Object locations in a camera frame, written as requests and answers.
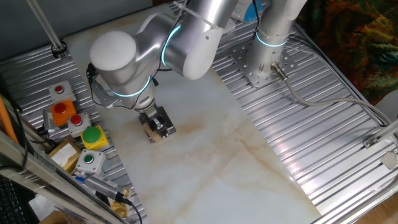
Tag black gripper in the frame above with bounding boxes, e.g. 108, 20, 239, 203
139, 108, 168, 138

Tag wooden block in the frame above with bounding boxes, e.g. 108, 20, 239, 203
142, 120, 163, 143

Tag silver digital scale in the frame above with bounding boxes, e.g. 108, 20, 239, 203
138, 106, 177, 144

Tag yellow box green mushroom button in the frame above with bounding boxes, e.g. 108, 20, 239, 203
80, 124, 109, 151

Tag marble pattern board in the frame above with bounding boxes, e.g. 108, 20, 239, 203
63, 2, 323, 224

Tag grey box green button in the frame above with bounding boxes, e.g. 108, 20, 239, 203
75, 148, 106, 175

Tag grey box red mushroom button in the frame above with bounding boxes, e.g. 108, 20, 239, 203
67, 111, 93, 138

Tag orange box red button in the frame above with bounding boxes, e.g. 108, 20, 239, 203
49, 99, 78, 127

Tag yellow packaging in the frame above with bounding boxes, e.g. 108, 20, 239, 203
110, 188, 131, 218

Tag grey box flat red button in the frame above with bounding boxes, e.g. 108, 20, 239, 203
48, 80, 77, 104

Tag black pole clamp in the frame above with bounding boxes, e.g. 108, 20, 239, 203
51, 40, 68, 59

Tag cardboard box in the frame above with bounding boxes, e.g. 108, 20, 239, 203
39, 210, 86, 224

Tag white paper sheet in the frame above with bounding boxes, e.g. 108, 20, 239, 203
28, 194, 58, 222

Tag blue and white device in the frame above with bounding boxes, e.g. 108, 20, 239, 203
231, 0, 264, 22

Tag metal pole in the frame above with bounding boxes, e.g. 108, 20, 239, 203
26, 0, 68, 60

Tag orange pole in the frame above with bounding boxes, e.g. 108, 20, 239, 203
0, 95, 19, 144

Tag black keyboard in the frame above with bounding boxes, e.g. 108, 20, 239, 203
0, 175, 37, 224

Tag colourful patterned cloth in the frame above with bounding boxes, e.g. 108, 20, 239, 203
298, 0, 398, 106

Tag white tag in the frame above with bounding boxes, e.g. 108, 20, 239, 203
379, 149, 398, 170

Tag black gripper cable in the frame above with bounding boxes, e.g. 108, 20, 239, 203
132, 18, 182, 110

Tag silver camera mount bracket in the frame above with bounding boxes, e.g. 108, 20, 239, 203
90, 79, 118, 110

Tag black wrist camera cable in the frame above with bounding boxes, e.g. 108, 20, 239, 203
86, 70, 134, 110

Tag silver ribbed camera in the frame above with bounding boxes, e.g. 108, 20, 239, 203
83, 172, 125, 203

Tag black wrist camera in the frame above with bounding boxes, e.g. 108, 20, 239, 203
86, 63, 99, 82

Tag black usb cable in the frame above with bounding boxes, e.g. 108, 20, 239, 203
116, 192, 144, 224

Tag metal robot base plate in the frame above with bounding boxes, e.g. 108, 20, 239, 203
229, 40, 298, 88

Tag black plug cable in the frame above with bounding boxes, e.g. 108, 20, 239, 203
29, 129, 55, 144

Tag aluminium frame beam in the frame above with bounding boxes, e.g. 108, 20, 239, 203
0, 130, 125, 224

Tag thick grey robot cable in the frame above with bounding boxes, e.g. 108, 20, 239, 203
270, 62, 392, 125

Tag small metal bracket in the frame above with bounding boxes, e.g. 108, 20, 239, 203
363, 136, 381, 149

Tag aluminium frame bar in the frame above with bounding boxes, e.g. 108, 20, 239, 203
374, 119, 398, 141

